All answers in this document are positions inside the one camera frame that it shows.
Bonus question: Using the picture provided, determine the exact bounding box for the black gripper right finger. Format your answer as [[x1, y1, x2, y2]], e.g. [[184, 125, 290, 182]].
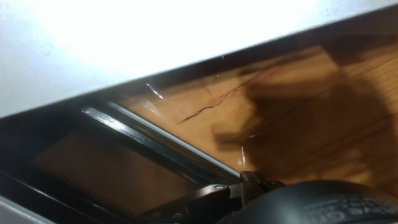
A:
[[238, 170, 285, 208]]

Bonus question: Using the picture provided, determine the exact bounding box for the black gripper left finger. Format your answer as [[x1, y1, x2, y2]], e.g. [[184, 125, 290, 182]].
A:
[[138, 184, 242, 224]]

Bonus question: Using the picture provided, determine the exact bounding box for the silver microwave oven body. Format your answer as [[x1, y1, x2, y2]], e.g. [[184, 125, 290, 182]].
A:
[[0, 0, 398, 119]]

